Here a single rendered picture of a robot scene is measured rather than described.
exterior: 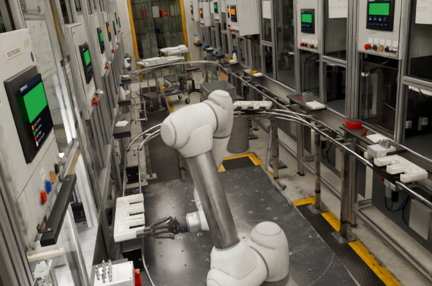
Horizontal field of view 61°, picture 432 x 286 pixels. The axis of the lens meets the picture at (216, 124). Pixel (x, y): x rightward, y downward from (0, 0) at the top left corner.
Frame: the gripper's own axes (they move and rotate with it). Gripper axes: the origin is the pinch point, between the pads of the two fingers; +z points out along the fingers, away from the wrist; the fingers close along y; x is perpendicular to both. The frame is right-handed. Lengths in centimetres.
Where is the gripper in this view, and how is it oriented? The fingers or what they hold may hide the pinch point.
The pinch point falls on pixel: (143, 232)
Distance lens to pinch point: 180.0
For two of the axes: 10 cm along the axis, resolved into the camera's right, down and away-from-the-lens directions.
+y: -0.9, -9.4, -3.2
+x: 2.2, 2.9, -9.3
